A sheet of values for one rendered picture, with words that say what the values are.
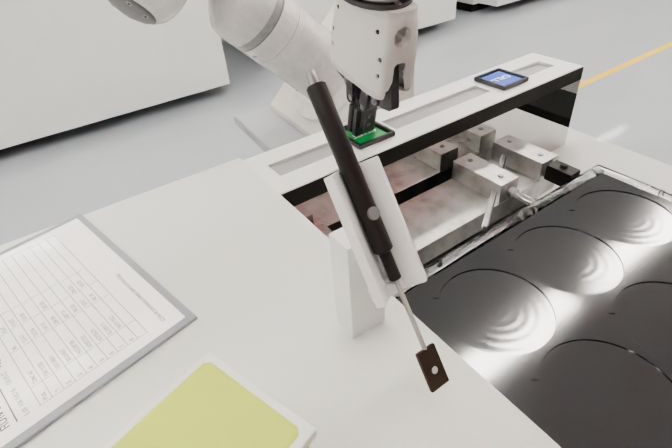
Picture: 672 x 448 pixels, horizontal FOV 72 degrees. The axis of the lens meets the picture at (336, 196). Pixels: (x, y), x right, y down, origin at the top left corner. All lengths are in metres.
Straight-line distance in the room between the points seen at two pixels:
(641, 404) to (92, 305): 0.42
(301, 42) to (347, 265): 0.56
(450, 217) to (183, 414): 0.42
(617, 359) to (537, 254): 0.13
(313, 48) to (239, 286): 0.52
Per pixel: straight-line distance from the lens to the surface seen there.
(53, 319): 0.43
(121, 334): 0.39
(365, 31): 0.50
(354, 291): 0.31
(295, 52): 0.80
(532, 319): 0.46
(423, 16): 4.30
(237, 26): 0.77
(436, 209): 0.60
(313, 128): 0.89
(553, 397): 0.42
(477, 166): 0.64
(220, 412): 0.24
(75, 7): 3.05
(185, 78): 3.27
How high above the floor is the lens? 1.24
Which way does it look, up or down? 35 degrees down
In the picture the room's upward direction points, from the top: 4 degrees counter-clockwise
